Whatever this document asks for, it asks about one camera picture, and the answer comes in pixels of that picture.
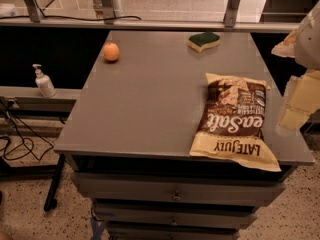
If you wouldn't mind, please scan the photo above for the black floor cable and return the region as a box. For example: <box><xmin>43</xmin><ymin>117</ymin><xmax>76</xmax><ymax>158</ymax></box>
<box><xmin>0</xmin><ymin>97</ymin><xmax>68</xmax><ymax>162</ymax></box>

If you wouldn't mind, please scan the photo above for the white pump bottle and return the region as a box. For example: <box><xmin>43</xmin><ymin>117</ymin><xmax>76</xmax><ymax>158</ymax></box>
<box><xmin>33</xmin><ymin>64</ymin><xmax>56</xmax><ymax>97</ymax></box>

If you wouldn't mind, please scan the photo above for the bottom grey drawer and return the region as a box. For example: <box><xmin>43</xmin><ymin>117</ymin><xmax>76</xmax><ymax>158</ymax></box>
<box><xmin>107</xmin><ymin>224</ymin><xmax>239</xmax><ymax>240</ymax></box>

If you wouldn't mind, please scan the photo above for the Late July chips bag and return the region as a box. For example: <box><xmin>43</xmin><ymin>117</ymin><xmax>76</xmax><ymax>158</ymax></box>
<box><xmin>190</xmin><ymin>73</ymin><xmax>280</xmax><ymax>172</ymax></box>

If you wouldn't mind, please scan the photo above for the middle grey drawer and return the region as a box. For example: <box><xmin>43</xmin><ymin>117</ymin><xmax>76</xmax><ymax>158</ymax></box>
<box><xmin>95</xmin><ymin>203</ymin><xmax>256</xmax><ymax>229</ymax></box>

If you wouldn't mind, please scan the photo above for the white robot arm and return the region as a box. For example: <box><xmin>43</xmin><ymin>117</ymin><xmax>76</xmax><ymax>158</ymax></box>
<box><xmin>271</xmin><ymin>1</ymin><xmax>320</xmax><ymax>131</ymax></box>

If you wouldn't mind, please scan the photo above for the grey drawer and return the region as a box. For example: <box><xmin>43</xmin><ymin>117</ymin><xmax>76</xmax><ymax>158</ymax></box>
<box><xmin>95</xmin><ymin>203</ymin><xmax>256</xmax><ymax>229</ymax></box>
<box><xmin>107</xmin><ymin>224</ymin><xmax>239</xmax><ymax>240</ymax></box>
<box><xmin>71</xmin><ymin>172</ymin><xmax>285</xmax><ymax>207</ymax></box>

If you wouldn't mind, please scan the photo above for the grey metal rail frame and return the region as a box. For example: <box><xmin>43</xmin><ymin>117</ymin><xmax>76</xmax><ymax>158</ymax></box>
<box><xmin>0</xmin><ymin>0</ymin><xmax>320</xmax><ymax>34</ymax></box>

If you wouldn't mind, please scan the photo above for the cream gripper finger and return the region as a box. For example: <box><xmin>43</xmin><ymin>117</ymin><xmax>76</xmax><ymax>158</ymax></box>
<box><xmin>276</xmin><ymin>69</ymin><xmax>320</xmax><ymax>135</ymax></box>
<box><xmin>271</xmin><ymin>29</ymin><xmax>297</xmax><ymax>58</ymax></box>

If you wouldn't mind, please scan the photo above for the black cable on rail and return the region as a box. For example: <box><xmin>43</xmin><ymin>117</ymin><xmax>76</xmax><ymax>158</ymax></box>
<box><xmin>0</xmin><ymin>0</ymin><xmax>143</xmax><ymax>22</ymax></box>

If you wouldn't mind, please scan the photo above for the black table leg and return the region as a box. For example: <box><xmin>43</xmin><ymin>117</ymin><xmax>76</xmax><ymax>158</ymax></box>
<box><xmin>44</xmin><ymin>154</ymin><xmax>65</xmax><ymax>212</ymax></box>

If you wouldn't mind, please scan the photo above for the grey side shelf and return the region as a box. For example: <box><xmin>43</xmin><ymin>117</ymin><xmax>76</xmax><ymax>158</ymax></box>
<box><xmin>0</xmin><ymin>86</ymin><xmax>80</xmax><ymax>112</ymax></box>

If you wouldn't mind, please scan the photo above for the orange fruit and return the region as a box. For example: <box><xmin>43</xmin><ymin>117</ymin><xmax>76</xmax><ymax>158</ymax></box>
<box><xmin>103</xmin><ymin>42</ymin><xmax>120</xmax><ymax>62</ymax></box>

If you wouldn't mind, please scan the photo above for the grey drawer cabinet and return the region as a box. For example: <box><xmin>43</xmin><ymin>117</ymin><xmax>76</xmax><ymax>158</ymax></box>
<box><xmin>55</xmin><ymin>31</ymin><xmax>314</xmax><ymax>234</ymax></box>

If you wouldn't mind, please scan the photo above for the top grey drawer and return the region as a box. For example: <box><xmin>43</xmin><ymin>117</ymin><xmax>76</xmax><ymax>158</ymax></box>
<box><xmin>71</xmin><ymin>172</ymin><xmax>285</xmax><ymax>207</ymax></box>

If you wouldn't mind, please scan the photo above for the green yellow sponge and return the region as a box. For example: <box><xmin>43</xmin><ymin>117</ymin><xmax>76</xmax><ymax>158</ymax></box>
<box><xmin>188</xmin><ymin>32</ymin><xmax>220</xmax><ymax>53</ymax></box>

